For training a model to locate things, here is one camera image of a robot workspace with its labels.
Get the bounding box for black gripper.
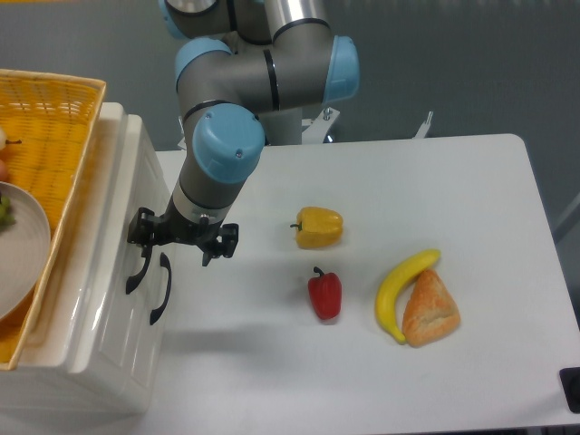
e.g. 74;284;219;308
127;199;238;270

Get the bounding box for black top drawer handle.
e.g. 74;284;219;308
125;246;152;295

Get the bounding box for black drawer handle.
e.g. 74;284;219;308
125;246;152;295
149;253;173;325

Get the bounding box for white drawer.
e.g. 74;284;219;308
99;115;169;395

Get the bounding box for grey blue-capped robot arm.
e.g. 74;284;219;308
127;1;360;262

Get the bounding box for white drawer cabinet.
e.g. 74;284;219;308
1;102;155;413

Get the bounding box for yellow bell pepper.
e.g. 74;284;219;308
291;207;343;249

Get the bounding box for red bell pepper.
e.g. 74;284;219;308
307;266;343;321

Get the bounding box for grey plate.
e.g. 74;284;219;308
1;182;51;317

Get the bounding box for green grapes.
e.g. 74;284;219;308
0;194;15;227

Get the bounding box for yellow woven basket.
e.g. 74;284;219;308
1;69;107;372

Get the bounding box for yellow banana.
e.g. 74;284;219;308
374;248;440;344

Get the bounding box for brown bread piece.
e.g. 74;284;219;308
402;269;461;347

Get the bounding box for black device at table corner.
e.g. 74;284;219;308
559;367;580;414

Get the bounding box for black lower drawer handle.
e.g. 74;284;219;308
149;253;173;325

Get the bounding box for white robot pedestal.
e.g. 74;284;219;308
260;108;303;146

